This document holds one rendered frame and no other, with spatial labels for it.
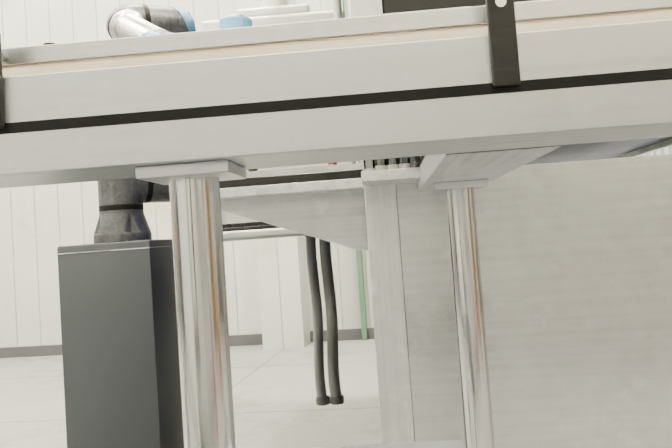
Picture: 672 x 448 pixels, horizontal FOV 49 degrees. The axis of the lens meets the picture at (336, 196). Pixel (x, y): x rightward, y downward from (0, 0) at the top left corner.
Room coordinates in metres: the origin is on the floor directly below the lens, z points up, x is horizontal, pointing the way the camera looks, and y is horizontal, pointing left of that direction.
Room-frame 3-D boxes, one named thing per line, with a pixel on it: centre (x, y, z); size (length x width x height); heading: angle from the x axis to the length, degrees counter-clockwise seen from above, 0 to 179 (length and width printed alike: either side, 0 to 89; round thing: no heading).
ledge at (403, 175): (1.41, -0.12, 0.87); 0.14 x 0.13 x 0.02; 86
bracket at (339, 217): (1.61, 0.11, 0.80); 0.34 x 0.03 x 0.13; 86
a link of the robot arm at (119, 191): (1.99, 0.58, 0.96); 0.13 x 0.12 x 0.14; 122
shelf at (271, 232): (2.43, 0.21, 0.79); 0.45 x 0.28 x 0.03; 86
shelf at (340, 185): (1.86, 0.08, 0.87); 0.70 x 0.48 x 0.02; 176
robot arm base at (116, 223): (1.99, 0.58, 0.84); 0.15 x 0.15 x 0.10
